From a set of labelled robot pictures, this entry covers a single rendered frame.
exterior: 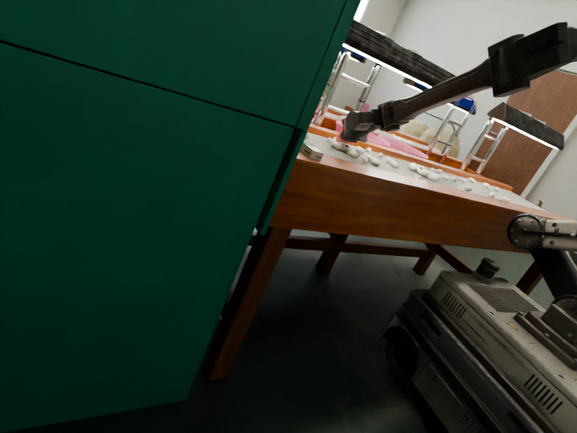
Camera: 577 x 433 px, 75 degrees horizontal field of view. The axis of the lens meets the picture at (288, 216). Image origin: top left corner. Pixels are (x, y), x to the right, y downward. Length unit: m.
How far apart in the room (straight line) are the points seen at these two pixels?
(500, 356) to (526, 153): 4.96
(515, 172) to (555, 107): 0.93
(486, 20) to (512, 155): 2.22
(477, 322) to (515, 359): 0.15
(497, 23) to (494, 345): 6.10
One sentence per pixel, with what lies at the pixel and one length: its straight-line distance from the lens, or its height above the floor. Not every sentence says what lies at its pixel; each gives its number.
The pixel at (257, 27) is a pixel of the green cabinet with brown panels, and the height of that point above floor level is 0.98.
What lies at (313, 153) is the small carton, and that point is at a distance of 0.92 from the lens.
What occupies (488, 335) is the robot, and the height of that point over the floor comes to 0.42.
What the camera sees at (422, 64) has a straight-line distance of 1.43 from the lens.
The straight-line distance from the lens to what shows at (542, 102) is 6.31.
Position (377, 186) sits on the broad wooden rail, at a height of 0.74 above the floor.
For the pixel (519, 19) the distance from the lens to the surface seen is 6.97.
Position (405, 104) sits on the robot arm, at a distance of 1.13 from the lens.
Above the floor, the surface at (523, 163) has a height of 0.81.
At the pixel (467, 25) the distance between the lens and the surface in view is 7.36.
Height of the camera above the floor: 0.97
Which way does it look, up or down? 22 degrees down
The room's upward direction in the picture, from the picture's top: 23 degrees clockwise
